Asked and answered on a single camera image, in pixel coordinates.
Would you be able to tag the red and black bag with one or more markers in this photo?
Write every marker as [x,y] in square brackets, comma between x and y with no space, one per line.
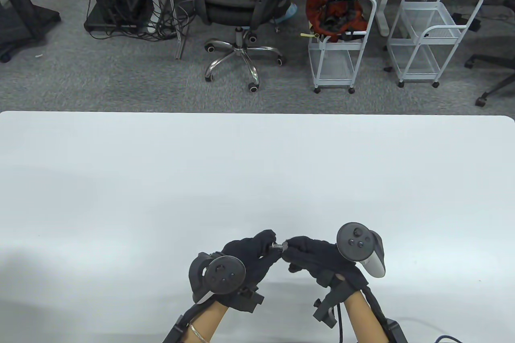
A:
[322,9]

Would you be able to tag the person's right forearm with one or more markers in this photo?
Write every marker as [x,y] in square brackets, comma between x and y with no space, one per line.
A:
[364,319]

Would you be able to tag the black power adapter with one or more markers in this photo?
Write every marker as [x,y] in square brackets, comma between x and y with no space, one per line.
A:
[466,21]

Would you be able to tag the black office chair base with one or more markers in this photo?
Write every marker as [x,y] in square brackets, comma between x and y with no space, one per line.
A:
[495,61]

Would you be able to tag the person's right hand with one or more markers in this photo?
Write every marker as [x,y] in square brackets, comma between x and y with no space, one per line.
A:
[318,256]

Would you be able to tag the person's left hand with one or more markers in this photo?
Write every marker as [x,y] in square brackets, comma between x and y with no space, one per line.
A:
[255,256]

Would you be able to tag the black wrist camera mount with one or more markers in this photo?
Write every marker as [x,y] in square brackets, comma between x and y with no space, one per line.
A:
[332,307]
[249,298]

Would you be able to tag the aluminium rig frame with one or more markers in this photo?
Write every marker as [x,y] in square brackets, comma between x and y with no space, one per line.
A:
[174,5]

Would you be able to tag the person's left forearm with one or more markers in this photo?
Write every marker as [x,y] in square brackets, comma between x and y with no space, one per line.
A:
[207,321]

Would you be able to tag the silver hex head screw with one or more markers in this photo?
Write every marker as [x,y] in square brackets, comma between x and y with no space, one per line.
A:
[276,245]

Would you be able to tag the black wrist sensor pack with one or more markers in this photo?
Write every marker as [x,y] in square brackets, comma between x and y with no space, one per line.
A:
[175,331]
[396,331]

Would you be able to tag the grey handheld controller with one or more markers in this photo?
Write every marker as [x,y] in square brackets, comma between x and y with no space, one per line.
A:
[356,242]

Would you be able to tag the black wheeled monitor stand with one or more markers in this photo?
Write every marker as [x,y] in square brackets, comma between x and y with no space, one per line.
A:
[16,9]

